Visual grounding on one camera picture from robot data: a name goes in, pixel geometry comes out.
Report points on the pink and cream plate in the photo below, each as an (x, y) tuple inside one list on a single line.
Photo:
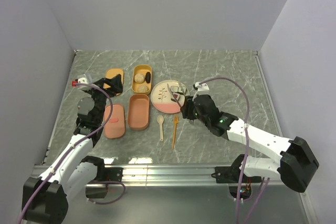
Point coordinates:
[(160, 98)]

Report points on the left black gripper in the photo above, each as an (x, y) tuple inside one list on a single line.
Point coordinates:
[(115, 83)]

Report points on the red sushi roll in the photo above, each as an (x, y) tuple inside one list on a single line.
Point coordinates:
[(176, 97)]

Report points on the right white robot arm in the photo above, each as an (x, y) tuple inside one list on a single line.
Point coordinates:
[(291, 161)]

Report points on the steamed bun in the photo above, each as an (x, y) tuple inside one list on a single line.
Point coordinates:
[(139, 78), (142, 89)]

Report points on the beige spoon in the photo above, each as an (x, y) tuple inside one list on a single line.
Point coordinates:
[(160, 120)]

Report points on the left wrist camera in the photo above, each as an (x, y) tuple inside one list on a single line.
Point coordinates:
[(83, 78)]

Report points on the orange plastic fork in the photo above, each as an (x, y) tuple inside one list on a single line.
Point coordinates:
[(175, 121)]

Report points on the orange lunch box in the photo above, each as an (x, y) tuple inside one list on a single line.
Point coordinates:
[(142, 69)]

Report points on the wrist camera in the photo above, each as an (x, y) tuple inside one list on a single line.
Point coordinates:
[(83, 78), (200, 89)]

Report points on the pink lunch box lid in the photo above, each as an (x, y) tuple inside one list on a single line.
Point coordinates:
[(115, 128)]

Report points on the yellow sushi roll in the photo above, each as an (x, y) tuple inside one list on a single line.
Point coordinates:
[(174, 88)]

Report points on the metal tongs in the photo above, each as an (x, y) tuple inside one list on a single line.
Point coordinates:
[(185, 106)]

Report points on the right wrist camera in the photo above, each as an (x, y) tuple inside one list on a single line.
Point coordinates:
[(200, 89)]

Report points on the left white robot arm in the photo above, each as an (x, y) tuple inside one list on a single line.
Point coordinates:
[(46, 197)]

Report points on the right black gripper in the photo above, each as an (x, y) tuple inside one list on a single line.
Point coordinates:
[(187, 108)]

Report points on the pink lunch box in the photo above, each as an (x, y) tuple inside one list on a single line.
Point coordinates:
[(138, 112)]

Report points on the orange lunch box lid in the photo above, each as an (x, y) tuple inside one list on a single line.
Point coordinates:
[(111, 74)]

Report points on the green sushi roll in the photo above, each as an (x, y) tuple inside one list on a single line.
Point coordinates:
[(182, 90)]

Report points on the black sea cucumber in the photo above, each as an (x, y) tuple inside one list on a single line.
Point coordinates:
[(148, 77)]

